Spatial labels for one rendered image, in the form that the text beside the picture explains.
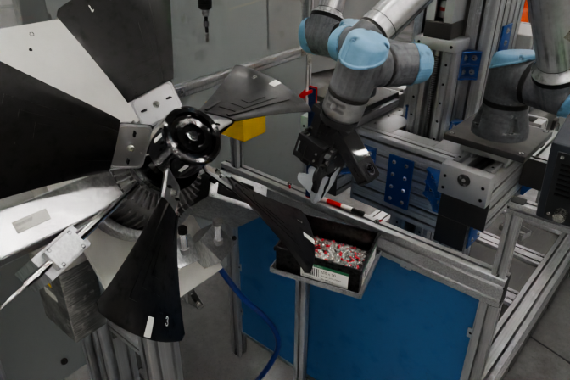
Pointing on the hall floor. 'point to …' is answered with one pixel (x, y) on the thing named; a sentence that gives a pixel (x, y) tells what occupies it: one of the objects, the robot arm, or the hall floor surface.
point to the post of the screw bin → (301, 329)
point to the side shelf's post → (92, 357)
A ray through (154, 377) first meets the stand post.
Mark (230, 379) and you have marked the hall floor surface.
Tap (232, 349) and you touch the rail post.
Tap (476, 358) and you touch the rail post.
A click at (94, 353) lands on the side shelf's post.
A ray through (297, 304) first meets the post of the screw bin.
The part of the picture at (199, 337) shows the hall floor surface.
